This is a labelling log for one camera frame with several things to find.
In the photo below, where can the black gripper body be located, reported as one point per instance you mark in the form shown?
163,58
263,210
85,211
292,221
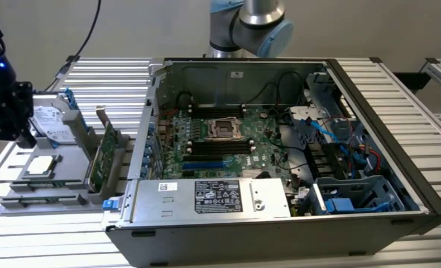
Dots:
8,111

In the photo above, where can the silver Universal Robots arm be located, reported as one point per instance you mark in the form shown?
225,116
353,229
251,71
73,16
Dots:
257,16

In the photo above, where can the green RAM stick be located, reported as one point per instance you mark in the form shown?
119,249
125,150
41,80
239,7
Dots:
49,184

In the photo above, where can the black RAM slot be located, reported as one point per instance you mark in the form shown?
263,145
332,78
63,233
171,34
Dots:
220,142
220,145
220,148
216,115
216,110
216,107
220,152

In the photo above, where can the silver hard disk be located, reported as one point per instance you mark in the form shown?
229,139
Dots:
51,123

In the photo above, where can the silver CPU chip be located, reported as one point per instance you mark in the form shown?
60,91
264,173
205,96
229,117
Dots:
39,167

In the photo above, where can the blue disk caddy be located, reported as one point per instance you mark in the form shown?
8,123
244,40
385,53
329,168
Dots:
71,99

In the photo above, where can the green graphics card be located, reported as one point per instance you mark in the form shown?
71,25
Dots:
107,150

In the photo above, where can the grey parts rack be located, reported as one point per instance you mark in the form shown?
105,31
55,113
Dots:
68,208

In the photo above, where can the blue plastic case latch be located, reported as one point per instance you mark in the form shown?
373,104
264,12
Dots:
109,203

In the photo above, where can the short black expansion slot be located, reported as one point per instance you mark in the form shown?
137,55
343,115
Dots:
195,173

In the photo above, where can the blue expansion slot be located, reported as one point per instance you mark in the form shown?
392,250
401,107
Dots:
203,165

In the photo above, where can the silver power supply unit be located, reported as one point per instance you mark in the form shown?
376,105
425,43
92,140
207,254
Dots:
205,199

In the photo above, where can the metal CPU socket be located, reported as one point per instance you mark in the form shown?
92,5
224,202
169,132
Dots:
223,129

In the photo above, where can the green motherboard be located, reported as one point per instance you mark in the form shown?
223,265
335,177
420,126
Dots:
239,164

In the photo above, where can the silver chipset heatsink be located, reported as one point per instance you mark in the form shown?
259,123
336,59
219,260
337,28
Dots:
256,174

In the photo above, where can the open grey PC case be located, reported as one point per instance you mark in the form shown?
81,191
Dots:
243,243

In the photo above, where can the metal drive cage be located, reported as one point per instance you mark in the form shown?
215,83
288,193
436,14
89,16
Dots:
313,117

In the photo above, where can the black case fan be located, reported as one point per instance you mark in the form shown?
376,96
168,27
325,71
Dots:
323,160

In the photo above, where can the blue-grey disk bay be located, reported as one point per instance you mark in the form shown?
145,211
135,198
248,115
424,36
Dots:
373,190

